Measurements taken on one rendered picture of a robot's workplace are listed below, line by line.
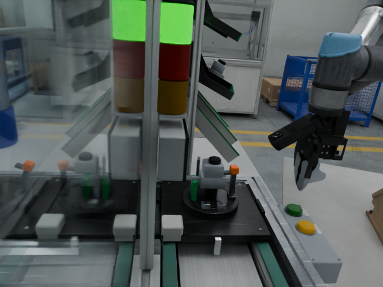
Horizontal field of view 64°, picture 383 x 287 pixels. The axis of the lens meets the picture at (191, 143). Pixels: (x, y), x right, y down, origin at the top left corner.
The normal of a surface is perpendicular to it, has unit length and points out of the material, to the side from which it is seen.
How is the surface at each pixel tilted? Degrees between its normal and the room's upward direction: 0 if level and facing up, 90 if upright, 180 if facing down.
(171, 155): 90
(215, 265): 0
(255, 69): 90
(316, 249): 0
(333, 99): 91
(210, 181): 90
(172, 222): 0
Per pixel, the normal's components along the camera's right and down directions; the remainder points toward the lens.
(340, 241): 0.07, -0.92
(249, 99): 0.07, 0.37
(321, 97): -0.65, 0.24
